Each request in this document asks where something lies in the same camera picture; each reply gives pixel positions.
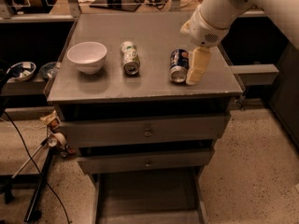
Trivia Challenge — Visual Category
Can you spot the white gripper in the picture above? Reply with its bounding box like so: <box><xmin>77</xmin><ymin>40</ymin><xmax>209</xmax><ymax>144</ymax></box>
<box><xmin>180</xmin><ymin>5</ymin><xmax>229</xmax><ymax>85</ymax></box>

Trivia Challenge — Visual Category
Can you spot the blue pepsi can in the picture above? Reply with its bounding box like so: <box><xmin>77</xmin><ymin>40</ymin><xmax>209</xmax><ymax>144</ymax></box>
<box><xmin>169</xmin><ymin>49</ymin><xmax>189</xmax><ymax>83</ymax></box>

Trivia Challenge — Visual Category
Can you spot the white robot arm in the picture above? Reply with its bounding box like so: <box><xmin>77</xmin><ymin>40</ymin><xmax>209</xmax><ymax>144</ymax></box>
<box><xmin>180</xmin><ymin>0</ymin><xmax>299</xmax><ymax>85</ymax></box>

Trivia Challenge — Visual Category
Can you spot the green white soda can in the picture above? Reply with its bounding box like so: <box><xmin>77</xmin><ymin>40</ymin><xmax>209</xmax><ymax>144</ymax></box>
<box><xmin>120</xmin><ymin>41</ymin><xmax>140</xmax><ymax>76</ymax></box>

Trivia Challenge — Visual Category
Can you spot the grey top drawer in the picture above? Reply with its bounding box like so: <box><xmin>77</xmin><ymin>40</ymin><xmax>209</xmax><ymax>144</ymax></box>
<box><xmin>61</xmin><ymin>113</ymin><xmax>230</xmax><ymax>147</ymax></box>

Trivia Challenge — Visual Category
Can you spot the grey drawer cabinet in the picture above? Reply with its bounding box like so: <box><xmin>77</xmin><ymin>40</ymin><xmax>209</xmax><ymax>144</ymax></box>
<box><xmin>43</xmin><ymin>10</ymin><xmax>245</xmax><ymax>224</ymax></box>

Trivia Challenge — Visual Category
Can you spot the open grey bottom drawer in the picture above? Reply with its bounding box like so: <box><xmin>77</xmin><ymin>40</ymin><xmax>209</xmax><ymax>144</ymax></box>
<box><xmin>92</xmin><ymin>167</ymin><xmax>208</xmax><ymax>224</ymax></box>

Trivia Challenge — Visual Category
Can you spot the grey middle drawer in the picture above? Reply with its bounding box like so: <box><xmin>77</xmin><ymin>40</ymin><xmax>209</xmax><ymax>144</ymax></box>
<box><xmin>78</xmin><ymin>148</ymin><xmax>214</xmax><ymax>174</ymax></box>

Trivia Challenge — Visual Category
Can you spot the grey side shelf beam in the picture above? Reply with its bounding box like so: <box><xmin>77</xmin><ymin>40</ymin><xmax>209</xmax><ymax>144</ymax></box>
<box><xmin>231</xmin><ymin>64</ymin><xmax>279</xmax><ymax>86</ymax></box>

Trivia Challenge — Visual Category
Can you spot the black monitor stand base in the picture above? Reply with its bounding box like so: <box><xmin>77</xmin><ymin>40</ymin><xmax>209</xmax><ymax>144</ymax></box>
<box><xmin>89</xmin><ymin>0</ymin><xmax>142</xmax><ymax>12</ymax></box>

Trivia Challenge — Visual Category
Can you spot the white ceramic bowl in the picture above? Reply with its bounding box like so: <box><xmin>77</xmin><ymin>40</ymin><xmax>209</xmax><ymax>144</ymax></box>
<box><xmin>66</xmin><ymin>42</ymin><xmax>107</xmax><ymax>75</ymax></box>

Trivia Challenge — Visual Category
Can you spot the dark glass bowl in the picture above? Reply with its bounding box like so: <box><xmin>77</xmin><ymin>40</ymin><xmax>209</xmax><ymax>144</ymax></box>
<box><xmin>38</xmin><ymin>62</ymin><xmax>59</xmax><ymax>80</ymax></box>

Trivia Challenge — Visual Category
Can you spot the crumpled snack bag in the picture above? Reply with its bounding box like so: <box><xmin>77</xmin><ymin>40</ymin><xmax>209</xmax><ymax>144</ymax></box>
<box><xmin>40</xmin><ymin>111</ymin><xmax>60</xmax><ymax>131</ymax></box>

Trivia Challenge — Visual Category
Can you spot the roll of tape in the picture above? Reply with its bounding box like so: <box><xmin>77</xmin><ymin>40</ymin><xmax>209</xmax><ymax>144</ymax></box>
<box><xmin>48</xmin><ymin>133</ymin><xmax>67</xmax><ymax>150</ymax></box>

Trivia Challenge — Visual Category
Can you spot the white bowl with items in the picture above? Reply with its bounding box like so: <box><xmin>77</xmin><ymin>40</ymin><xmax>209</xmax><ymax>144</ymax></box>
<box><xmin>8</xmin><ymin>62</ymin><xmax>36</xmax><ymax>81</ymax></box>

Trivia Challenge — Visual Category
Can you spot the black stand leg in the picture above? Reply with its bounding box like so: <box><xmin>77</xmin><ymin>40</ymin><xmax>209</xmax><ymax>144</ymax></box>
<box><xmin>24</xmin><ymin>149</ymin><xmax>53</xmax><ymax>223</ymax></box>

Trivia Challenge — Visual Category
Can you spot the black floor cable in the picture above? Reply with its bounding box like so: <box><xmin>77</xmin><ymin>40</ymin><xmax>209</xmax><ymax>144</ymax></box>
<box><xmin>3</xmin><ymin>110</ymin><xmax>73</xmax><ymax>224</ymax></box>

